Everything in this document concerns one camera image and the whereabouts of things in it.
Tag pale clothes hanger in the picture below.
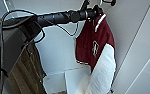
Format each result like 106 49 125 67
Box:
92 4 108 33
2 0 13 13

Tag red jacket white sleeves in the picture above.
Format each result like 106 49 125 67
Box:
74 14 117 94

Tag white wardrobe door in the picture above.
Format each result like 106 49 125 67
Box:
110 0 150 94

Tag white wardrobe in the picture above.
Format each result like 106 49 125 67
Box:
0 0 125 94

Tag white inner shelf unit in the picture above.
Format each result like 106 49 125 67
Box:
42 66 93 94

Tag dark grey hanging garment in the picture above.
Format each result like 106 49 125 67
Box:
6 42 48 94

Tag black rail bracket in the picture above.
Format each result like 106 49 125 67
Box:
101 0 118 7

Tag arm dark cable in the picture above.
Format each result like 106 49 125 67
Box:
55 20 81 38

